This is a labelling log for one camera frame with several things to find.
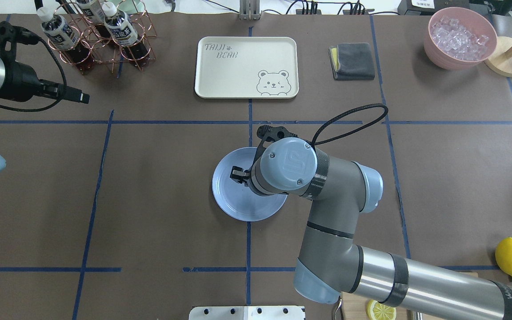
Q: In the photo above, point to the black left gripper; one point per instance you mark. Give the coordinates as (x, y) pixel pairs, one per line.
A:
(19, 81)

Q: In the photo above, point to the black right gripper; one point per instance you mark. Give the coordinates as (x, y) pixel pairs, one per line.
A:
(238, 174)

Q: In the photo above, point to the blue plate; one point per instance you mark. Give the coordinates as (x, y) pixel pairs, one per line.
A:
(237, 200)

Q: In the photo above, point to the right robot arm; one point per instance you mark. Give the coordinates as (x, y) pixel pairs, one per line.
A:
(330, 263)

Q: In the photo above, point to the tea bottle white cap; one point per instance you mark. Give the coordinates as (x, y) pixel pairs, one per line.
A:
(65, 39)

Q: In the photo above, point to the cream bear tray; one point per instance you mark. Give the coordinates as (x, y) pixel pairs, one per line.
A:
(241, 67)

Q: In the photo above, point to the grey folded cloth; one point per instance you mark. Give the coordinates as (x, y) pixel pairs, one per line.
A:
(352, 61)

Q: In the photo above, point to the lemon half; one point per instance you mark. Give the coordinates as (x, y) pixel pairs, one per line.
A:
(378, 311)

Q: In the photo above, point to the pink bowl of ice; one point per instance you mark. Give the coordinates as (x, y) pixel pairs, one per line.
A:
(458, 38)

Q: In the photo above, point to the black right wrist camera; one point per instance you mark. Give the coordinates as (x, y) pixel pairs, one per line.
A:
(268, 133)

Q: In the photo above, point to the copper wire bottle rack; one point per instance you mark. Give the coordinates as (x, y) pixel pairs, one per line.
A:
(105, 51)

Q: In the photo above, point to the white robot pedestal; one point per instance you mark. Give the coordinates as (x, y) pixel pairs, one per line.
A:
(275, 312)

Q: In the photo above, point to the aluminium frame post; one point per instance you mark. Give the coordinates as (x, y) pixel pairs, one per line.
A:
(249, 10)

